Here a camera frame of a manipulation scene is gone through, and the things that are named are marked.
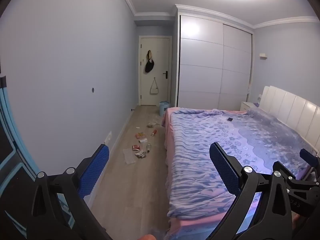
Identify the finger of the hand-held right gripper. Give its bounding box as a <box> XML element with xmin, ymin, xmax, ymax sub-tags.
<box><xmin>299</xmin><ymin>148</ymin><xmax>320</xmax><ymax>168</ymax></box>
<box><xmin>272</xmin><ymin>160</ymin><xmax>320</xmax><ymax>188</ymax></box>

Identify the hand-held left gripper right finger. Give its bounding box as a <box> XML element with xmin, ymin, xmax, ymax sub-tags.
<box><xmin>207</xmin><ymin>142</ymin><xmax>292</xmax><ymax>240</ymax></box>

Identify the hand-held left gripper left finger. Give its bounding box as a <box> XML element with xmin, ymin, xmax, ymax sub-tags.
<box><xmin>26</xmin><ymin>144</ymin><xmax>112</xmax><ymax>240</ymax></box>

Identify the light blue trash bin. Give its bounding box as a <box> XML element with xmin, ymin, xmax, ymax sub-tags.
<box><xmin>159</xmin><ymin>101</ymin><xmax>170</xmax><ymax>117</ymax></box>

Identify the clear plastic sheet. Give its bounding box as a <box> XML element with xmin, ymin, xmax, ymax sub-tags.
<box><xmin>122</xmin><ymin>148</ymin><xmax>137</xmax><ymax>165</ymax></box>

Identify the bed with purple floral sheet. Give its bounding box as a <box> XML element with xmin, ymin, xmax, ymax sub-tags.
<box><xmin>166</xmin><ymin>107</ymin><xmax>313</xmax><ymax>218</ymax></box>

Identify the white padded headboard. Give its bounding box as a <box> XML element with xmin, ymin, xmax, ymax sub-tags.
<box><xmin>259</xmin><ymin>85</ymin><xmax>320</xmax><ymax>155</ymax></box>

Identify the white nightstand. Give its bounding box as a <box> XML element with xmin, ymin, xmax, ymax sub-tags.
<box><xmin>240</xmin><ymin>101</ymin><xmax>260</xmax><ymax>112</ymax></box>

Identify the pink bed sheet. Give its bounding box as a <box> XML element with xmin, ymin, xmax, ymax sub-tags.
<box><xmin>161</xmin><ymin>106</ymin><xmax>240</xmax><ymax>240</ymax></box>

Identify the white hanging bag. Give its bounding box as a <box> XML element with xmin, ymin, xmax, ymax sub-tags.
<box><xmin>149</xmin><ymin>77</ymin><xmax>160</xmax><ymax>95</ymax></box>

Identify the white sliding door wardrobe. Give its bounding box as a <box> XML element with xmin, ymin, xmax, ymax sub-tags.
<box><xmin>175</xmin><ymin>4</ymin><xmax>254</xmax><ymax>111</ymax></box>

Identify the blue framed black panel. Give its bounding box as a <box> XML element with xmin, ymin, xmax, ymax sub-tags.
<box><xmin>0</xmin><ymin>76</ymin><xmax>75</xmax><ymax>230</ymax></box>

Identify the black hanging bag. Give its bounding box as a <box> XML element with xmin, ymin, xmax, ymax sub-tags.
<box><xmin>144</xmin><ymin>51</ymin><xmax>155</xmax><ymax>74</ymax></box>

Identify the white room door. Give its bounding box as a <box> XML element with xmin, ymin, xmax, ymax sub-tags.
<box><xmin>139</xmin><ymin>36</ymin><xmax>172</xmax><ymax>106</ymax></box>

